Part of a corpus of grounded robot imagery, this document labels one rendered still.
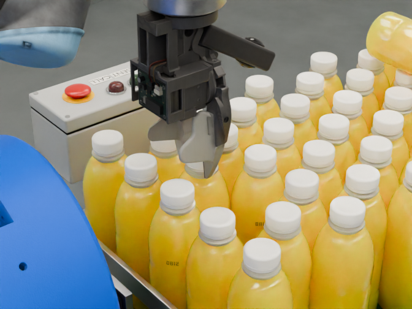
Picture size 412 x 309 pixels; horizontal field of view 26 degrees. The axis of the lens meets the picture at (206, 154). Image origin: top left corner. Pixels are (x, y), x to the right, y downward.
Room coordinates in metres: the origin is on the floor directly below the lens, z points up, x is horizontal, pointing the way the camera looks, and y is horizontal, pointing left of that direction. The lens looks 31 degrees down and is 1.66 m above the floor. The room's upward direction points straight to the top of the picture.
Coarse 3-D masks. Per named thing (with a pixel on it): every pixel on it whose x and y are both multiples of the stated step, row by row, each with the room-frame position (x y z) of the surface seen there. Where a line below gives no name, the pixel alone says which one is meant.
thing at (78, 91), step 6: (78, 84) 1.10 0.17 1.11; (84, 84) 1.10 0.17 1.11; (66, 90) 1.08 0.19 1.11; (72, 90) 1.08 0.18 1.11; (78, 90) 1.08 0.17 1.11; (84, 90) 1.08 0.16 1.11; (90, 90) 1.08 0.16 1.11; (72, 96) 1.07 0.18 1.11; (78, 96) 1.07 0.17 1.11; (84, 96) 1.08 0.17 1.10
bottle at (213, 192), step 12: (216, 168) 0.91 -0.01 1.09; (192, 180) 0.90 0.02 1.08; (204, 180) 0.90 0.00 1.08; (216, 180) 0.90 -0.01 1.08; (204, 192) 0.89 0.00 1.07; (216, 192) 0.89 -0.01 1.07; (228, 192) 0.91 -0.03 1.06; (204, 204) 0.88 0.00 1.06; (216, 204) 0.89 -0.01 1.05; (228, 204) 0.90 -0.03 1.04
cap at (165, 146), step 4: (164, 140) 0.95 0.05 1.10; (168, 140) 0.95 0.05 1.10; (172, 140) 0.96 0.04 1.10; (152, 144) 0.96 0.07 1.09; (156, 144) 0.96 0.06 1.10; (160, 144) 0.95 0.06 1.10; (164, 144) 0.95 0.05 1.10; (168, 144) 0.95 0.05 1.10; (172, 144) 0.96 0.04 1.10; (156, 148) 0.96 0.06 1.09; (160, 148) 0.96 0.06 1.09; (164, 148) 0.95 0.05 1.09; (168, 148) 0.95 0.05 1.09; (172, 148) 0.96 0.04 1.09; (176, 148) 0.96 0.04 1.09; (164, 152) 0.95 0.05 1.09
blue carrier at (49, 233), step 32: (0, 160) 0.70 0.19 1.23; (32, 160) 0.70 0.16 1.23; (0, 192) 0.65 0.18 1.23; (32, 192) 0.66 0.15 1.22; (64, 192) 0.67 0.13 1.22; (0, 224) 0.78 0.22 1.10; (32, 224) 0.63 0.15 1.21; (64, 224) 0.64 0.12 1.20; (0, 256) 0.60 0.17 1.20; (32, 256) 0.61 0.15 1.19; (64, 256) 0.62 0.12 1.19; (96, 256) 0.63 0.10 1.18; (0, 288) 0.58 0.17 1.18; (32, 288) 0.59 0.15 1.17; (64, 288) 0.60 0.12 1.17; (96, 288) 0.61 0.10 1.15
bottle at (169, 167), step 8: (152, 152) 0.96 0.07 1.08; (160, 152) 0.96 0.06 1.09; (168, 152) 0.96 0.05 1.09; (176, 152) 0.96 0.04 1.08; (160, 160) 0.96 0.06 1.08; (168, 160) 0.95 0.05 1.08; (176, 160) 0.96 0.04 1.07; (160, 168) 0.95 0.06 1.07; (168, 168) 0.95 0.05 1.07; (176, 168) 0.95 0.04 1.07; (160, 176) 0.94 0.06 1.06; (168, 176) 0.94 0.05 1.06; (176, 176) 0.95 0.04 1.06
